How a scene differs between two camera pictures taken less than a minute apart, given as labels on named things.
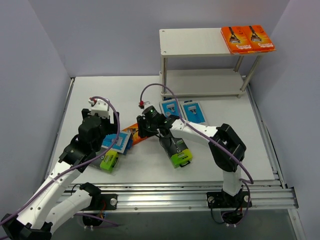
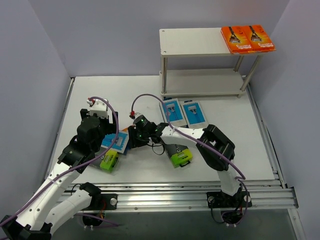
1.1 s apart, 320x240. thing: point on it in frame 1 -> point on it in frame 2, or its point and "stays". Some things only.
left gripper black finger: x=113 y=130 stays
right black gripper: x=144 y=127 -> x=133 y=137
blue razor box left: x=109 y=139 stays
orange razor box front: x=237 y=40 stays
